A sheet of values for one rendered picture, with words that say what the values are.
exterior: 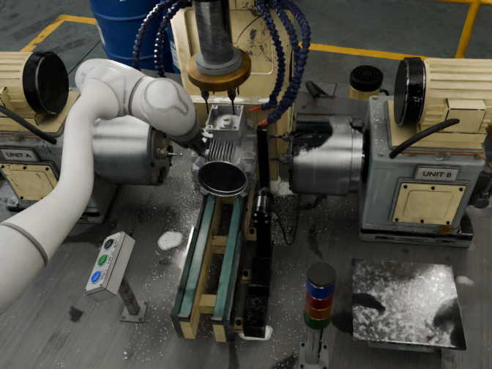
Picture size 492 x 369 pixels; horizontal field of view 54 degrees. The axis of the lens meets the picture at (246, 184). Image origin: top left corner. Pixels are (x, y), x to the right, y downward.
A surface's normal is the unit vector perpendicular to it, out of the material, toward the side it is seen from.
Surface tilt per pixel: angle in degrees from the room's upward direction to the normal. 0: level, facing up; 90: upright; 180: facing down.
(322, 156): 51
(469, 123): 90
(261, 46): 90
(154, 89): 26
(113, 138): 36
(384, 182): 90
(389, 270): 0
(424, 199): 90
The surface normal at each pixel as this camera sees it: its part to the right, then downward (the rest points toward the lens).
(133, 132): -0.11, -0.25
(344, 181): -0.13, 0.66
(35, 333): -0.07, -0.68
